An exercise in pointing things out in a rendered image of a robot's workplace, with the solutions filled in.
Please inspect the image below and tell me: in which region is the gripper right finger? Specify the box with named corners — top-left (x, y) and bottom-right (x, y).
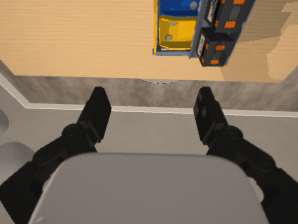
top-left (193, 86), bottom-right (298, 224)

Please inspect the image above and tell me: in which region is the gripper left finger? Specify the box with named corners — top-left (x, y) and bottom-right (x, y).
top-left (0, 87), bottom-right (112, 224)

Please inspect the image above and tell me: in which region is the black case with orange latches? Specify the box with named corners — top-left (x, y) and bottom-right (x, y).
top-left (195, 27), bottom-right (234, 67)
top-left (204, 0), bottom-right (253, 33)

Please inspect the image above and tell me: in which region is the blue bin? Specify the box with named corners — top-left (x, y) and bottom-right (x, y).
top-left (160, 0), bottom-right (200, 17)

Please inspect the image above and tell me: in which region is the yellow open bin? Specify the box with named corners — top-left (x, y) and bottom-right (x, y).
top-left (159, 16), bottom-right (197, 49)

